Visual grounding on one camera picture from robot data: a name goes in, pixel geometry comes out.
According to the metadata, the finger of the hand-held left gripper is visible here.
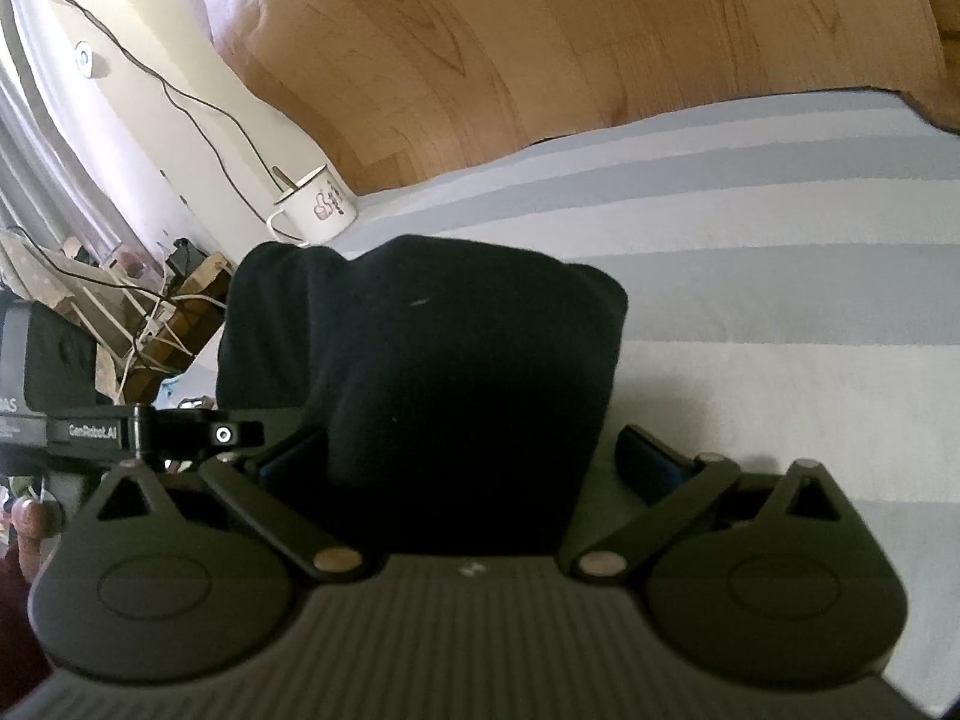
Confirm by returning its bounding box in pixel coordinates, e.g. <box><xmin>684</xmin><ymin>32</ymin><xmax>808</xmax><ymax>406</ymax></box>
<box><xmin>139</xmin><ymin>403</ymin><xmax>265</xmax><ymax>466</ymax></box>

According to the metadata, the thin wall cable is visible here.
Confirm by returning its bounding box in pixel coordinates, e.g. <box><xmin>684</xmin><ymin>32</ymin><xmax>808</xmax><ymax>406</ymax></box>
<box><xmin>26</xmin><ymin>0</ymin><xmax>316</xmax><ymax>248</ymax></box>

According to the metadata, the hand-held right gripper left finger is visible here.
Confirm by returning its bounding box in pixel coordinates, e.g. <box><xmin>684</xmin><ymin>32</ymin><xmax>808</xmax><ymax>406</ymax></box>
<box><xmin>79</xmin><ymin>427</ymin><xmax>368</xmax><ymax>582</ymax></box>

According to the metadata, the person's left forearm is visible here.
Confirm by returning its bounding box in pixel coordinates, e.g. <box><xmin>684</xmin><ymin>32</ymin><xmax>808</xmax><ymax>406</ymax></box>
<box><xmin>0</xmin><ymin>547</ymin><xmax>50</xmax><ymax>691</ymax></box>

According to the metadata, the light blue cloth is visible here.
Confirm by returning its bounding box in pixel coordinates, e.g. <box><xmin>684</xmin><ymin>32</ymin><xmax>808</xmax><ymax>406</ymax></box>
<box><xmin>154</xmin><ymin>371</ymin><xmax>218</xmax><ymax>410</ymax></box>

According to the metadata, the striped bed sheet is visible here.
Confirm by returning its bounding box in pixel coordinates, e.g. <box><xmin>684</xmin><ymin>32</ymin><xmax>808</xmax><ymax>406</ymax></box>
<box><xmin>150</xmin><ymin>90</ymin><xmax>960</xmax><ymax>713</ymax></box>

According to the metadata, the white enamel mug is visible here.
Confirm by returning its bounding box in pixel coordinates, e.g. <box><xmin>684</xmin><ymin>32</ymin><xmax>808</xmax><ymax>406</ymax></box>
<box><xmin>266</xmin><ymin>163</ymin><xmax>359</xmax><ymax>245</ymax></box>

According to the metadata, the person's left hand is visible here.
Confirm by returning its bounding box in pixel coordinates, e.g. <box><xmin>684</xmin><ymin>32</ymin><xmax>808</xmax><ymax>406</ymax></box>
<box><xmin>11</xmin><ymin>499</ymin><xmax>50</xmax><ymax>582</ymax></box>

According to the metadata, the wooden rack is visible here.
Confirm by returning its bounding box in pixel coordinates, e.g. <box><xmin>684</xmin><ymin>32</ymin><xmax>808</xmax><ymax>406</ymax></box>
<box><xmin>0</xmin><ymin>229</ymin><xmax>230</xmax><ymax>406</ymax></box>

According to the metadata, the black knit garment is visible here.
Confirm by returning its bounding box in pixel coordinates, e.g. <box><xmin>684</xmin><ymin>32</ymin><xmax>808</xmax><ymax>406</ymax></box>
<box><xmin>216</xmin><ymin>235</ymin><xmax>629</xmax><ymax>556</ymax></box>

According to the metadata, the curtain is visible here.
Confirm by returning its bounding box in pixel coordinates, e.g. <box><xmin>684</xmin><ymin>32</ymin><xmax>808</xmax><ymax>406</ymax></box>
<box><xmin>0</xmin><ymin>0</ymin><xmax>162</xmax><ymax>271</ymax></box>

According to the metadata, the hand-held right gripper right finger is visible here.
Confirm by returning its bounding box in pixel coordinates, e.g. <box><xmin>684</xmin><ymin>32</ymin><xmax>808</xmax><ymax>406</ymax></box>
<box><xmin>559</xmin><ymin>426</ymin><xmax>852</xmax><ymax>584</ymax></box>

